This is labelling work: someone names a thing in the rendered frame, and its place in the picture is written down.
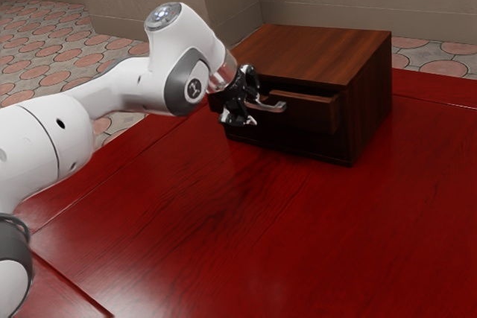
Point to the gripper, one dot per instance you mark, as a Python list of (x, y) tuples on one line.
[(236, 89)]

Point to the dark brown wooden drawer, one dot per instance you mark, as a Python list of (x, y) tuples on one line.
[(305, 113)]

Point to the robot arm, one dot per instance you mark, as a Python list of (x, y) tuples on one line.
[(112, 87)]

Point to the dark brown wooden cabinet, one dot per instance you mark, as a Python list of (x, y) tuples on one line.
[(316, 53)]

